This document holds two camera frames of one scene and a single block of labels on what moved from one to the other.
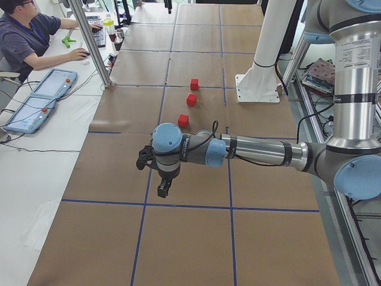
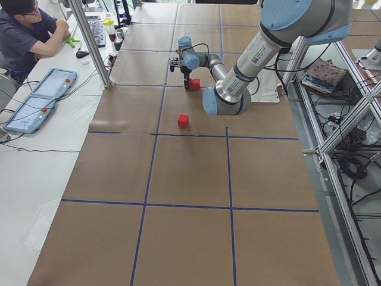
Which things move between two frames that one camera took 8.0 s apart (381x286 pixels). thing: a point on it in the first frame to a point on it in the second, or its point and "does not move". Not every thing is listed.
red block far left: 183,121 does not move
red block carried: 194,84 does not move
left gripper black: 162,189 to 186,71
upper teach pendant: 56,84 does not move
